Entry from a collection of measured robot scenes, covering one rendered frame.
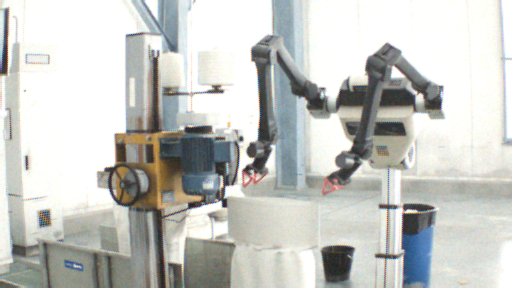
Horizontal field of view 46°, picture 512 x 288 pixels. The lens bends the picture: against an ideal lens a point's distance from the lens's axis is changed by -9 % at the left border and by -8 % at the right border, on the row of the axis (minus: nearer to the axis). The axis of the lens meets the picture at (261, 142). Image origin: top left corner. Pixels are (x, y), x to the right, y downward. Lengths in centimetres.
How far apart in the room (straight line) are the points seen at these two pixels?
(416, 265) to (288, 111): 705
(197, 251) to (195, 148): 106
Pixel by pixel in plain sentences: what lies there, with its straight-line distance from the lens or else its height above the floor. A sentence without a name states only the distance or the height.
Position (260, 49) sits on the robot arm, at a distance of 277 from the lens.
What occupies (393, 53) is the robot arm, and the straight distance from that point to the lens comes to 254.
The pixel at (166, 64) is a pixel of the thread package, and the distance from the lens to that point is 292.
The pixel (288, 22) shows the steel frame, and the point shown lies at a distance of 1174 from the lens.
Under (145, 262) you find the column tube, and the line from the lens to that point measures 281.
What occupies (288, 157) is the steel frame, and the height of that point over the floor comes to 55.
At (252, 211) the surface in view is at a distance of 293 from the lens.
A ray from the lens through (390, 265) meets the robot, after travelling 332.
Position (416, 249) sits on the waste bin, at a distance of 496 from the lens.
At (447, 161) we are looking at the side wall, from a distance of 1088.
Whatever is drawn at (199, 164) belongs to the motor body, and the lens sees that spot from 265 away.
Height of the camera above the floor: 143
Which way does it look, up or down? 3 degrees down
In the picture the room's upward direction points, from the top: 1 degrees counter-clockwise
